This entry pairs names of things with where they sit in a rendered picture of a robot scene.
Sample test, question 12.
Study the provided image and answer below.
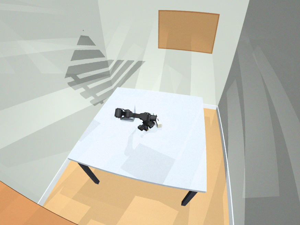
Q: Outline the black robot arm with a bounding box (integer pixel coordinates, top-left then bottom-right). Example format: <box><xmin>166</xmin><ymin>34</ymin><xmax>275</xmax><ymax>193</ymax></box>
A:
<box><xmin>115</xmin><ymin>108</ymin><xmax>157</xmax><ymax>129</ymax></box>

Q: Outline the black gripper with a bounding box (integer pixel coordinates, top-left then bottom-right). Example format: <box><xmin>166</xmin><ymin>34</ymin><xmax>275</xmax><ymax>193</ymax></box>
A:
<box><xmin>138</xmin><ymin>121</ymin><xmax>148</xmax><ymax>131</ymax></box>

